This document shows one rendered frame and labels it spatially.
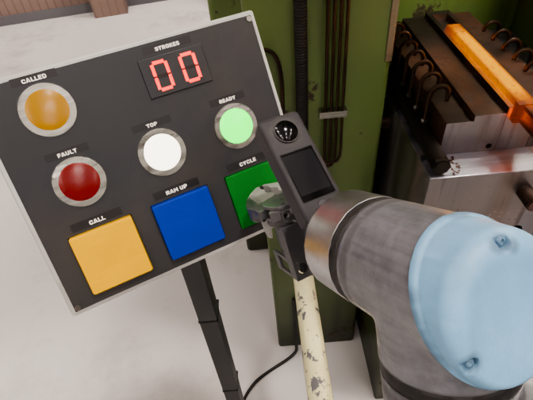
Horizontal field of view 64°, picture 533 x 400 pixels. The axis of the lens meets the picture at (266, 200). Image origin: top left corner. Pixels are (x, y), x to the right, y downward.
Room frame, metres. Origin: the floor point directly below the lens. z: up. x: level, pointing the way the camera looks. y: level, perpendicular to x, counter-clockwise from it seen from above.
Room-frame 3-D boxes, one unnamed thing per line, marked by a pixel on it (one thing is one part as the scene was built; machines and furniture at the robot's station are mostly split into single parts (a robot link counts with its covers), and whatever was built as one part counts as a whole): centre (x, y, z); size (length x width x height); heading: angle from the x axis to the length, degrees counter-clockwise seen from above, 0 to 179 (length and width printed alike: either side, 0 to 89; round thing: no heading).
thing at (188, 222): (0.39, 0.10, 1.01); 0.07 x 0.05 x 0.07; 114
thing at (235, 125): (0.47, 0.03, 1.09); 0.05 x 0.03 x 0.04; 89
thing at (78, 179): (0.39, 0.21, 1.09); 0.05 x 0.03 x 0.04; 89
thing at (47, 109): (0.43, 0.23, 1.16); 0.05 x 0.03 x 0.04; 89
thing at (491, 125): (0.78, -0.41, 0.96); 0.42 x 0.20 x 0.09; 179
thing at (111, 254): (0.35, 0.19, 1.01); 0.07 x 0.05 x 0.07; 114
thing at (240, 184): (0.43, 0.01, 1.00); 0.07 x 0.05 x 0.07; 114
